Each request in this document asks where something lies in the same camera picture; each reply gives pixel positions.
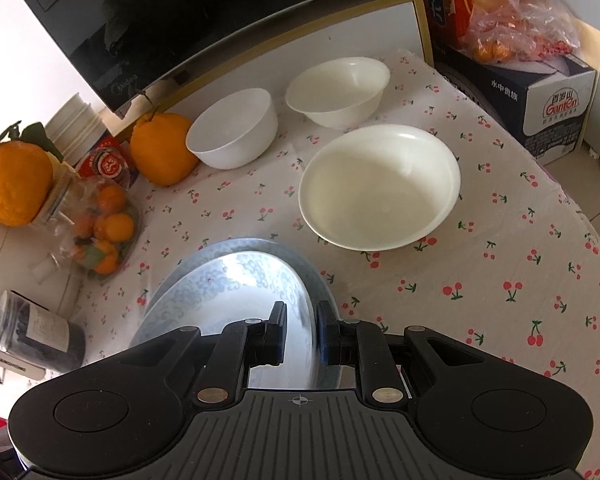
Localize black microwave oven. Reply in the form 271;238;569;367
20;0;428;120

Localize blue and white carton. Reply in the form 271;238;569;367
435;42;597;167

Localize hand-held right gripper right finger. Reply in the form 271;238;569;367
316;301;484;406

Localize large white bowl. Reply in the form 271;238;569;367
299;126;462;253

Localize dark-filled clear jar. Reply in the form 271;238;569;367
0;290;89;376

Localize plastic bag of oranges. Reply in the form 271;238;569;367
462;0;582;67

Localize cherry print tablecloth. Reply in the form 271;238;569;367
75;50;600;480

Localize large orange with leaves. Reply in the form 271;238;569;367
0;121;64;228

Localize stack of white paper cups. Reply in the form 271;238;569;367
45;92;112;166

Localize small deep white bowl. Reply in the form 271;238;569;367
185;88;279;169

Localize tan cardboard sheet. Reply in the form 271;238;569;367
574;14;600;70

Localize blue patterned plate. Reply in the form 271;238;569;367
129;237;333;391

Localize dark blue box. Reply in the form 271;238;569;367
426;0;468;52

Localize red lidded tin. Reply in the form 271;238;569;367
75;145;141;187

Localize medium flared white bowl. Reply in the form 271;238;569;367
286;57;391;130

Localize large orange with leaf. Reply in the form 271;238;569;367
130;92;199;187

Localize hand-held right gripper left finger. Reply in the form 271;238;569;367
126;301;288;407

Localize white printed box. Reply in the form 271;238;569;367
0;345;47;382

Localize clear container of small oranges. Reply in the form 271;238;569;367
30;167;142;277

